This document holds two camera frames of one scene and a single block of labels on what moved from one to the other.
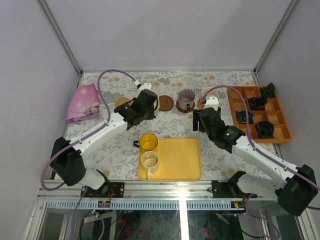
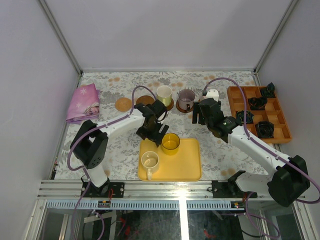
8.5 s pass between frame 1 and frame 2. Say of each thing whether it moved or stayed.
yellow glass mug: moved
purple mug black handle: stayed
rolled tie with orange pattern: stayed
